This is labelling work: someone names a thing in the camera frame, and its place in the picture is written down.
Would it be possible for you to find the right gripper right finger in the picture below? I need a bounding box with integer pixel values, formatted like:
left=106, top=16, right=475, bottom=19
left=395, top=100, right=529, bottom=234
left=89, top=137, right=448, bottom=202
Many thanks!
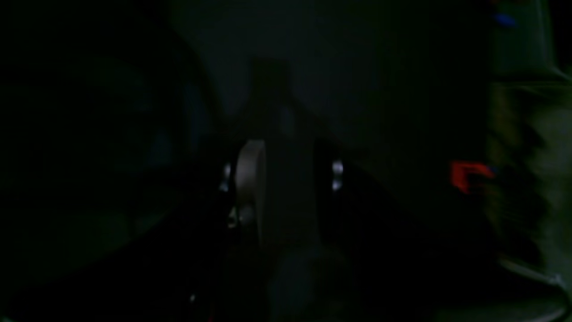
left=313, top=143, right=358, bottom=251

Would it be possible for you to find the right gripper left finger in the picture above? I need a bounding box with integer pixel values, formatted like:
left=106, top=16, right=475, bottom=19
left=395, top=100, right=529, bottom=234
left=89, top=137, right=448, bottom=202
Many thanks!
left=220, top=140, right=266, bottom=246

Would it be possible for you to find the dark grey t-shirt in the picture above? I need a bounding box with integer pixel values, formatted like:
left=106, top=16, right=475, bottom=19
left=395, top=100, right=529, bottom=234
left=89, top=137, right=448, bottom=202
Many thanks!
left=1, top=45, right=213, bottom=281

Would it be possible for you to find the black felt table cover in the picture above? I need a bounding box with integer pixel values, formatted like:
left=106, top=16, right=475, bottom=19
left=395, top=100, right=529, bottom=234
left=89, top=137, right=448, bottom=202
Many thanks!
left=169, top=0, right=490, bottom=247

